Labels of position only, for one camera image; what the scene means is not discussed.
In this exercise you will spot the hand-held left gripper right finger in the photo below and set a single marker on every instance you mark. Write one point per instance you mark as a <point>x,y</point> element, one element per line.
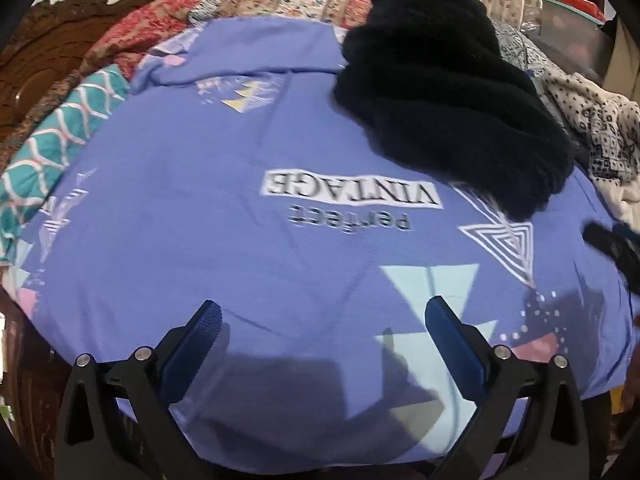
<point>454,350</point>

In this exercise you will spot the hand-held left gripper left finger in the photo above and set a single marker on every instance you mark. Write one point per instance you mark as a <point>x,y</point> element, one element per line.
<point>196,345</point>

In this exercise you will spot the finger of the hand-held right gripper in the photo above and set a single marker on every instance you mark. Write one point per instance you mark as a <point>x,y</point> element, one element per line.
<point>612,245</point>

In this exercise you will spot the dark navy knit sweater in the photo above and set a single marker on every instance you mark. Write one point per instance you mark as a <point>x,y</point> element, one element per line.
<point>440,85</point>

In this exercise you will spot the white black-dotted cloth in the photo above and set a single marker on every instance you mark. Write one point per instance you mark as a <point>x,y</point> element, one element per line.
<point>600,125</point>

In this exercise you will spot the translucent plastic storage box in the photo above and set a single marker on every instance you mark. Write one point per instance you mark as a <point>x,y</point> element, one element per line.
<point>575,40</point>

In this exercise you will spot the teal wave-patterned cloth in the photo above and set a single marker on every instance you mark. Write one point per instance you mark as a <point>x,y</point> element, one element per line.
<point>60,130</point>

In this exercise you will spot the brown floral cloth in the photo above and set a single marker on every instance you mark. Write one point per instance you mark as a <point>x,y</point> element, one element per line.
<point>45,105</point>

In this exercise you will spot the carved wooden headboard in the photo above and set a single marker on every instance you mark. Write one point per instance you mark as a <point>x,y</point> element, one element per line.
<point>45,45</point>

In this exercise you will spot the patchwork floral quilt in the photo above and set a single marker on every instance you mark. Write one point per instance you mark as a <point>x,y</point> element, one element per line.
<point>300,0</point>

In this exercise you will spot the wooden bed side rail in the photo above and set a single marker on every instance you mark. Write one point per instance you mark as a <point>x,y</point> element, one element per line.
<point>30,375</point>

